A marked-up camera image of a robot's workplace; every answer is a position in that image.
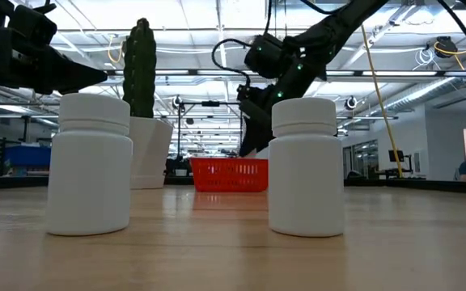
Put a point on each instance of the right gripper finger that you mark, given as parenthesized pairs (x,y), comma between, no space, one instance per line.
(249,137)
(264,131)

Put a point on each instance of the white plastic pill bottle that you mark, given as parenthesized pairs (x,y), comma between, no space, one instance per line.
(89,174)
(306,174)

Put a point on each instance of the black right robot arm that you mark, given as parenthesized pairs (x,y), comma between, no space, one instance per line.
(338,20)

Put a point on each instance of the red plastic basket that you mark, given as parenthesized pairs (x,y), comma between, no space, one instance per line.
(225,175)

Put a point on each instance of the green cactus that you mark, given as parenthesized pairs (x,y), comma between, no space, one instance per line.
(140,68)

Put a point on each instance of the blue plastic bin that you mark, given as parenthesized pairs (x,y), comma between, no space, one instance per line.
(26,157)

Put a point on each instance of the white plant pot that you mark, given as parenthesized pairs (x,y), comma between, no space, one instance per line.
(152,153)

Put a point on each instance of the black monitor on stand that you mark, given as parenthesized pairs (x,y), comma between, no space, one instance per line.
(396,156)

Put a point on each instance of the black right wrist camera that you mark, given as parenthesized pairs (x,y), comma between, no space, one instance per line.
(265,54)

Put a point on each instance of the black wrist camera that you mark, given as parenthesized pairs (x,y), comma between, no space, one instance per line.
(35,24)
(265,54)

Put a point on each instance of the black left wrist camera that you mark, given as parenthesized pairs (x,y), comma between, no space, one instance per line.
(35,24)

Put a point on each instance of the black camera stand frame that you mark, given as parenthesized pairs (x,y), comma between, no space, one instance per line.
(210,104)

